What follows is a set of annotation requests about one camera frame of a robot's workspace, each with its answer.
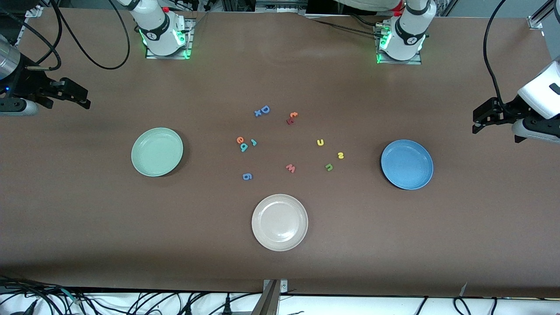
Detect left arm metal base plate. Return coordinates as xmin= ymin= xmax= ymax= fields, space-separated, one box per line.
xmin=374 ymin=22 xmax=423 ymax=65

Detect aluminium profile leg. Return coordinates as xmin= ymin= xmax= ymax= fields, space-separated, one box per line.
xmin=252 ymin=280 xmax=280 ymax=315

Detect small metal bracket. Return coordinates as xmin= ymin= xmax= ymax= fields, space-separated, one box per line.
xmin=262 ymin=279 xmax=288 ymax=294

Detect teal floor cable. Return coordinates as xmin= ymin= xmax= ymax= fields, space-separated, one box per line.
xmin=59 ymin=287 xmax=84 ymax=305

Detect person in light clothing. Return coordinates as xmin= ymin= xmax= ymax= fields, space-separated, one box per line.
xmin=337 ymin=0 xmax=405 ymax=12

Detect aluminium frame corner profile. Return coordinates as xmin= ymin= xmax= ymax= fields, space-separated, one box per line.
xmin=527 ymin=0 xmax=560 ymax=29

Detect light green plate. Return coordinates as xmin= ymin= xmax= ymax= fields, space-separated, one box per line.
xmin=131 ymin=127 xmax=184 ymax=177

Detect grey metal equipment box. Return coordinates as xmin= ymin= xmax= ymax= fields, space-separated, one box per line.
xmin=256 ymin=0 xmax=322 ymax=14

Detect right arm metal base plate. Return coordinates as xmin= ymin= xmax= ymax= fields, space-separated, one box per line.
xmin=146 ymin=17 xmax=193 ymax=60

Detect aluminium frame rail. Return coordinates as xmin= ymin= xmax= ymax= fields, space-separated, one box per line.
xmin=13 ymin=4 xmax=44 ymax=46

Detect blue plate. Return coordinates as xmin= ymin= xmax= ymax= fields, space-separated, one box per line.
xmin=381 ymin=140 xmax=434 ymax=190

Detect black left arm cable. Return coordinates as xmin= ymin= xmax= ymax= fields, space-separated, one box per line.
xmin=483 ymin=0 xmax=511 ymax=116

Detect black cable on tabletop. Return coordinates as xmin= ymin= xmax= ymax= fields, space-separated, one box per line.
xmin=306 ymin=12 xmax=385 ymax=35

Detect beige plate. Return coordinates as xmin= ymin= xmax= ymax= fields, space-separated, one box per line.
xmin=252 ymin=194 xmax=308 ymax=252

